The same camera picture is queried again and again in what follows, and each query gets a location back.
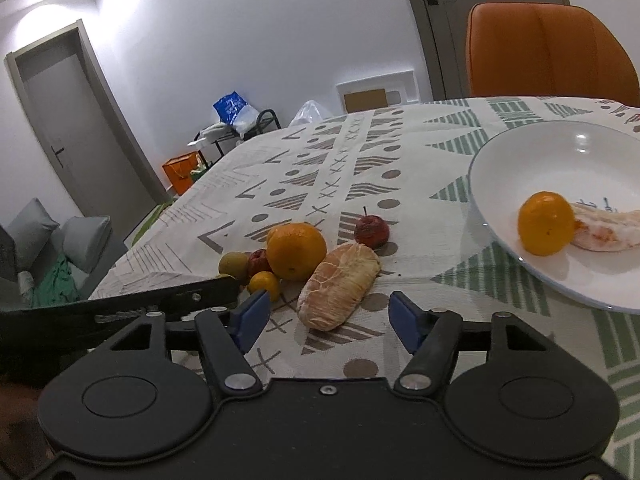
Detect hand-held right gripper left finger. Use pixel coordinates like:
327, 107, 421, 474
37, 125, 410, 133
102, 290, 273, 395

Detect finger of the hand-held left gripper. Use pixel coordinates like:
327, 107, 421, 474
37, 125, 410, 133
150, 276, 242, 318

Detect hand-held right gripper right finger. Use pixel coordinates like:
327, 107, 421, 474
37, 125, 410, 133
387, 290, 552, 395

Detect small yellow orange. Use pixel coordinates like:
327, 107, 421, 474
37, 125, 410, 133
248, 271, 280, 295

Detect small green fruit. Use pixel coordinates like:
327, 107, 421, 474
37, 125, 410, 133
218, 251, 251, 285

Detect peeled pomelo segment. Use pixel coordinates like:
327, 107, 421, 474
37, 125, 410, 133
297, 242, 382, 332

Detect large orange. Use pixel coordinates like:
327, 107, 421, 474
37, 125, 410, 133
266, 222, 328, 282
517, 191, 577, 256

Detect red crabapple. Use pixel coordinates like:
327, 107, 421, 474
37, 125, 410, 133
354, 206, 391, 249

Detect white plate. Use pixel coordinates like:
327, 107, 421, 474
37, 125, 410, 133
467, 120, 640, 316

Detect green cloth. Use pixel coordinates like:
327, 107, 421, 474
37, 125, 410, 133
32, 252, 78, 308

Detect grey sofa cushions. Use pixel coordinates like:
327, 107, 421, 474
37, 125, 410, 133
0, 198, 131, 311

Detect green floor mat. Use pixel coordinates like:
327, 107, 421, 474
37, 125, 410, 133
132, 200, 176, 246

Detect grey cushion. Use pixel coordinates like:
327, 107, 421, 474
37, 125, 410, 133
62, 216, 112, 273
7, 198, 61, 271

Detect orange box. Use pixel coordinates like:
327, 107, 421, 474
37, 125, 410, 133
162, 152, 201, 195

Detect patterned tablecloth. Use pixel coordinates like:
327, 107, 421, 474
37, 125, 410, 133
87, 95, 640, 466

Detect clear bag with white contents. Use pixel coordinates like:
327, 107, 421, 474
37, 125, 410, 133
235, 105, 261, 136

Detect black metal rack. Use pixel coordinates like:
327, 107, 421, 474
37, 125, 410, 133
195, 108, 281, 168

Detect blue plastic bag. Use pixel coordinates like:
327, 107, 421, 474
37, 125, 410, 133
213, 91, 248, 125

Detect white plastic bag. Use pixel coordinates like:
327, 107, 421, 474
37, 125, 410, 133
289, 100, 333, 128

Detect brown cardboard piece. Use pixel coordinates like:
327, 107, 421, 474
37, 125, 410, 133
344, 89, 388, 112

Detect white foam packaging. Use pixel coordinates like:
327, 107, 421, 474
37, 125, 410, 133
336, 71, 420, 113

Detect orange chair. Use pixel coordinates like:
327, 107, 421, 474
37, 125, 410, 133
465, 2, 640, 108

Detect grey door with black lock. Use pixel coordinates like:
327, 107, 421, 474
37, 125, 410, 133
397, 0, 571, 103

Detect grey door with lever handle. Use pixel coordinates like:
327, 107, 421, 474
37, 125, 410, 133
5, 20, 171, 248

